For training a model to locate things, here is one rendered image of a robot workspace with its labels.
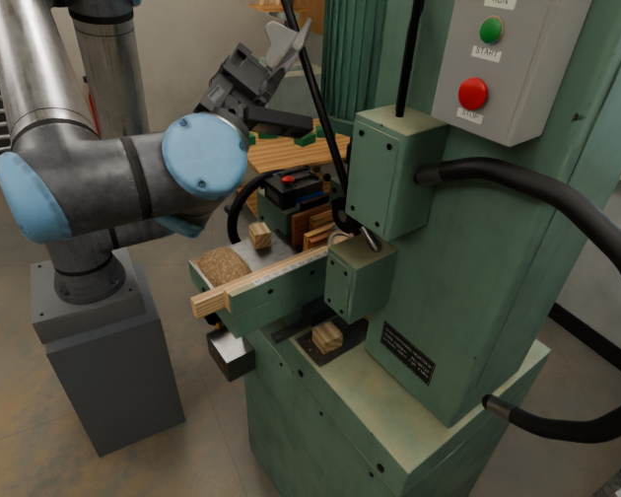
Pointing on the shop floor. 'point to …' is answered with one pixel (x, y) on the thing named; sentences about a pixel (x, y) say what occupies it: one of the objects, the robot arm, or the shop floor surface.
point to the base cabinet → (338, 441)
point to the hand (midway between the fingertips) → (291, 45)
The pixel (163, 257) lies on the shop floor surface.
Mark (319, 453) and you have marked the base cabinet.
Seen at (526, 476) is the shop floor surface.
